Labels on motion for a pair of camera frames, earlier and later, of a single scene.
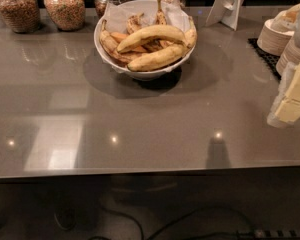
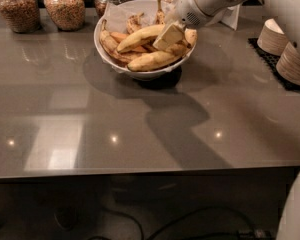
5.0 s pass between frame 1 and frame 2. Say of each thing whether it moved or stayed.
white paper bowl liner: stayed
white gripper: moved
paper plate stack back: stayed
